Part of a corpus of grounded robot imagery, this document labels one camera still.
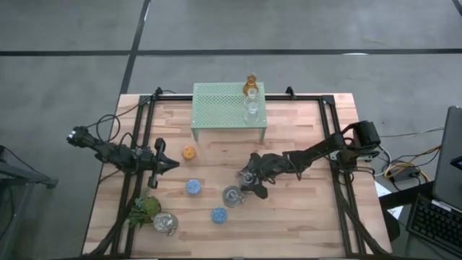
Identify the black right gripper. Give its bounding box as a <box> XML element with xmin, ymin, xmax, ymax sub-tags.
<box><xmin>248</xmin><ymin>152</ymin><xmax>289</xmax><ymax>200</ymax></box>

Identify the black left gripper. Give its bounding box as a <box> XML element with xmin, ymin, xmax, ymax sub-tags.
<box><xmin>136</xmin><ymin>137</ymin><xmax>180</xmax><ymax>190</ymax></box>

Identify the silver lidded candle jar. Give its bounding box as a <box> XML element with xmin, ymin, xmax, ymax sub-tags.
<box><xmin>222</xmin><ymin>185</ymin><xmax>248</xmax><ymax>209</ymax></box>
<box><xmin>152</xmin><ymin>212</ymin><xmax>180</xmax><ymax>238</ymax></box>
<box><xmin>237</xmin><ymin>169</ymin><xmax>256</xmax><ymax>188</ymax></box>

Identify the clear glass candlestick holder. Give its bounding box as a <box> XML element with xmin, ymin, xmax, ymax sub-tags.
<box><xmin>243</xmin><ymin>100</ymin><xmax>263</xmax><ymax>126</ymax></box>
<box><xmin>245</xmin><ymin>87</ymin><xmax>260</xmax><ymax>108</ymax></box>

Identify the amber glass candlestick holder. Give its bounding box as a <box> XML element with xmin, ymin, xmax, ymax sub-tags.
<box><xmin>242</xmin><ymin>73</ymin><xmax>259</xmax><ymax>98</ymax></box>

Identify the blue floral candle tin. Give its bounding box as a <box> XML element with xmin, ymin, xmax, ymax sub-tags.
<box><xmin>211</xmin><ymin>207</ymin><xmax>229</xmax><ymax>225</ymax></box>

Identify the small green potted plant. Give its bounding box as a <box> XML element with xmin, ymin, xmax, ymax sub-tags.
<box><xmin>126</xmin><ymin>187</ymin><xmax>162</xmax><ymax>230</ymax></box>

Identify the green perforated metal shelf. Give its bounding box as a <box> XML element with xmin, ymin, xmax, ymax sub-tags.
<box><xmin>190</xmin><ymin>82</ymin><xmax>269</xmax><ymax>144</ymax></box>

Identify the white paper sheet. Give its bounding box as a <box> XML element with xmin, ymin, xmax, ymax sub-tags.
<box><xmin>374</xmin><ymin>180</ymin><xmax>404</xmax><ymax>220</ymax></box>

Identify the dark metal stand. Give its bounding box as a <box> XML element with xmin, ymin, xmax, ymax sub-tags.
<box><xmin>0</xmin><ymin>144</ymin><xmax>58</xmax><ymax>260</ymax></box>

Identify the black power adapter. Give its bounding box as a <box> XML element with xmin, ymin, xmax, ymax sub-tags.
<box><xmin>391</xmin><ymin>168</ymin><xmax>422</xmax><ymax>183</ymax></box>

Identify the black keyboard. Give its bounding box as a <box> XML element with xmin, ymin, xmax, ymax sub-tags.
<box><xmin>406</xmin><ymin>194</ymin><xmax>462</xmax><ymax>258</ymax></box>

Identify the grey laptop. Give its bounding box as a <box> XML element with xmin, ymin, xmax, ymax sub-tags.
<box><xmin>432</xmin><ymin>105</ymin><xmax>462</xmax><ymax>212</ymax></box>

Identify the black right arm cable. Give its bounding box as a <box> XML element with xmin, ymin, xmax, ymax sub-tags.
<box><xmin>258</xmin><ymin>155</ymin><xmax>304</xmax><ymax>183</ymax></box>

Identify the black aluminium table frame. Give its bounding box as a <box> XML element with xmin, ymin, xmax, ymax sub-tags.
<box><xmin>82</xmin><ymin>86</ymin><xmax>389</xmax><ymax>259</ymax></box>

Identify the thin black cable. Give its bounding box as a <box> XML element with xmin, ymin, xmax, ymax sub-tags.
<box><xmin>154</xmin><ymin>86</ymin><xmax>178</xmax><ymax>97</ymax></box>

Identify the yellow cable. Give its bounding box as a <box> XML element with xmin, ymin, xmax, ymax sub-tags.
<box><xmin>383</xmin><ymin>144</ymin><xmax>442</xmax><ymax>183</ymax></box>

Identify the white cable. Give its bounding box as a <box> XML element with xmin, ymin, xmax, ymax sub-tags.
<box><xmin>375</xmin><ymin>126</ymin><xmax>445</xmax><ymax>178</ymax></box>

